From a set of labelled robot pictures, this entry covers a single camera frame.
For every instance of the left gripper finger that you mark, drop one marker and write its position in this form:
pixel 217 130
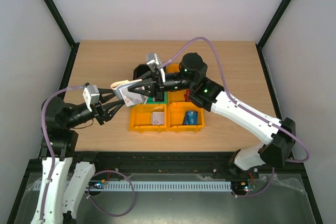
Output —
pixel 105 95
pixel 111 109

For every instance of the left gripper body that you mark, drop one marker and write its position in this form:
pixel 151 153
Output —
pixel 100 114

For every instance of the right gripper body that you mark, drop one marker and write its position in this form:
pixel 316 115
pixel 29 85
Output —
pixel 158 85

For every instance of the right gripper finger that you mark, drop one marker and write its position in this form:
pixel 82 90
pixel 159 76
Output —
pixel 143 80
pixel 142 89

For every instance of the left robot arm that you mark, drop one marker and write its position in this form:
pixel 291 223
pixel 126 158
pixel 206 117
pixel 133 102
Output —
pixel 61 113

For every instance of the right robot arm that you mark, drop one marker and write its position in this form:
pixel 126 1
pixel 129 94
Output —
pixel 276 136

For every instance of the white card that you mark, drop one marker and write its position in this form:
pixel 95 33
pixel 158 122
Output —
pixel 158 118

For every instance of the red card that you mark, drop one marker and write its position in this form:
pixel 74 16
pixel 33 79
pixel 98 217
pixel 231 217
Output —
pixel 187 96

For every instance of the blue card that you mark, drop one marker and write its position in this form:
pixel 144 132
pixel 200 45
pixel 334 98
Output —
pixel 190 118

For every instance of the green bin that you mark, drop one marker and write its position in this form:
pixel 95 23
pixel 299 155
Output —
pixel 156 100

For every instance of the black bin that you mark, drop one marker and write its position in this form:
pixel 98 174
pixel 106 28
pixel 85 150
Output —
pixel 140 70

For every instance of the yellow bin middle right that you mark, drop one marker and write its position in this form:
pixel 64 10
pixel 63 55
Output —
pixel 177 97

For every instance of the yellow bin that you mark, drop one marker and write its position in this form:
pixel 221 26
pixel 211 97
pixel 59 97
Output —
pixel 174 68
pixel 175 116
pixel 177 97
pixel 140 118

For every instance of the yellow bin back right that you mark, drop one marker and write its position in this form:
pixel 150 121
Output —
pixel 174 68

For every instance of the yellow bin front left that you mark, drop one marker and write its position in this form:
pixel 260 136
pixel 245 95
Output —
pixel 140 118

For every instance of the yellow bin front right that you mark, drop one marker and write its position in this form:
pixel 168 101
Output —
pixel 175 116

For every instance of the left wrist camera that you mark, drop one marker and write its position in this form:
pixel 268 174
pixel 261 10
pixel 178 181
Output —
pixel 91 95

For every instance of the grey cable duct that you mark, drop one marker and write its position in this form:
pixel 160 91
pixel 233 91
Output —
pixel 164 186

